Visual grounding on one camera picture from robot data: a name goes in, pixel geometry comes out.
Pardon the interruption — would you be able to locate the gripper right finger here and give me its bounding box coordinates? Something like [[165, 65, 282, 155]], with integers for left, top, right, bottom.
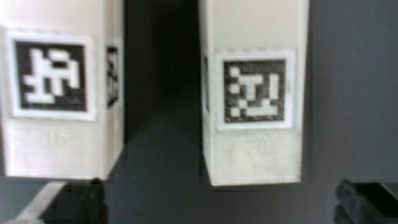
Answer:
[[333, 179, 398, 224]]

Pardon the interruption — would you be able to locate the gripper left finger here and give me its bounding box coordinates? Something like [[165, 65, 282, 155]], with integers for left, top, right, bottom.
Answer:
[[10, 178, 108, 224]]

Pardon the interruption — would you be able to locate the white table leg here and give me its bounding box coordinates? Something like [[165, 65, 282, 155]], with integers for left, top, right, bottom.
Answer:
[[198, 0, 310, 187], [0, 0, 124, 179]]

